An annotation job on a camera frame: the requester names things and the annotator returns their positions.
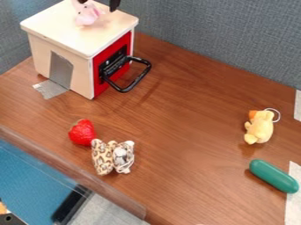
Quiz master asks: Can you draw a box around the pink plush toy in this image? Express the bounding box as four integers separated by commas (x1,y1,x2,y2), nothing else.
70,0,107,26

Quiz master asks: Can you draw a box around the drawer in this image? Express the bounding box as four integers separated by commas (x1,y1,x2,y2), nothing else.
92,30,153,98

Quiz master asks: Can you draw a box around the cabinet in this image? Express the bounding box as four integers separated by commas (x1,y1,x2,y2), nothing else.
18,0,140,100

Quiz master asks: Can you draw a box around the red toy strawberry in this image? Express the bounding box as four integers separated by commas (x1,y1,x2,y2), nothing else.
67,118,98,147

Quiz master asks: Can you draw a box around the leopard print plush toy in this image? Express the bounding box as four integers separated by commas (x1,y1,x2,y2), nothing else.
90,138,136,177

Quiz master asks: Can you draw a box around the yellow plush duck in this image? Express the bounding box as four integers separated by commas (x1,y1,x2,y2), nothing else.
243,107,283,145

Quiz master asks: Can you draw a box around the green toy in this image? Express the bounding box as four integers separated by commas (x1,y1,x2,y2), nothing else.
247,159,300,194

